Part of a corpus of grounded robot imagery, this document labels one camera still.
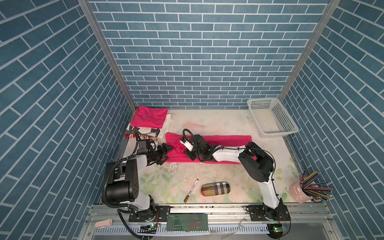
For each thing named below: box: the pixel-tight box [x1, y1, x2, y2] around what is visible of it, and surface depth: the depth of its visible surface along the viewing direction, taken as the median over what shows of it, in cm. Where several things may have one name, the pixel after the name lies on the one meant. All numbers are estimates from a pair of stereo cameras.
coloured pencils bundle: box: [299, 170, 333, 203], surface depth 75 cm
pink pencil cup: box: [289, 182, 313, 204], surface depth 80 cm
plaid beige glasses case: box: [201, 181, 231, 197], surface depth 80 cm
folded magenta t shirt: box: [130, 105, 168, 129], surface depth 107 cm
